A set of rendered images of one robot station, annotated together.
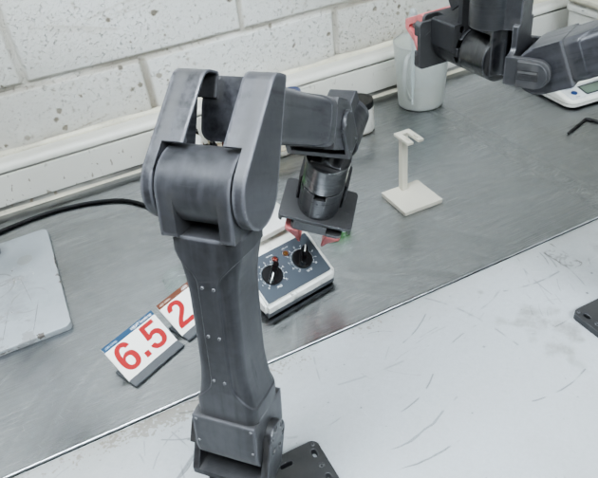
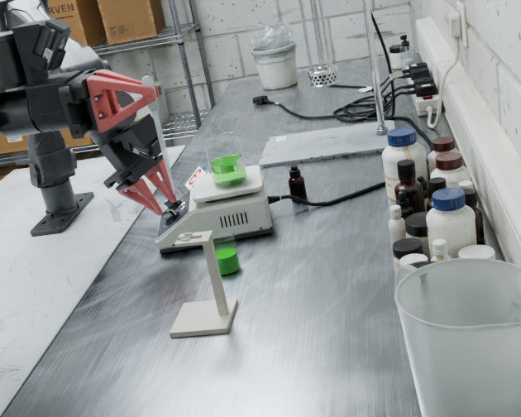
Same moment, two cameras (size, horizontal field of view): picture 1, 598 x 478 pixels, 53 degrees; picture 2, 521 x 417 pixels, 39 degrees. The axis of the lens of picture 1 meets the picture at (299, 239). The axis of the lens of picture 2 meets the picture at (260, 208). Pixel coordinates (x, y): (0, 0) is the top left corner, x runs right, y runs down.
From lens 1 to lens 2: 1.74 m
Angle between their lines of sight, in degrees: 101
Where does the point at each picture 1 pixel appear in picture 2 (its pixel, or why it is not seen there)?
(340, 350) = (100, 248)
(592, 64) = not seen: outside the picture
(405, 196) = (207, 310)
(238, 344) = not seen: hidden behind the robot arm
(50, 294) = (300, 155)
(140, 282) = (276, 185)
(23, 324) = (279, 151)
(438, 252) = (112, 310)
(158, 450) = not seen: hidden behind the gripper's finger
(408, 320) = (78, 277)
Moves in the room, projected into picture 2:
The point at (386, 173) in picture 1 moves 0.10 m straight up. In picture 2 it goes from (278, 318) to (265, 251)
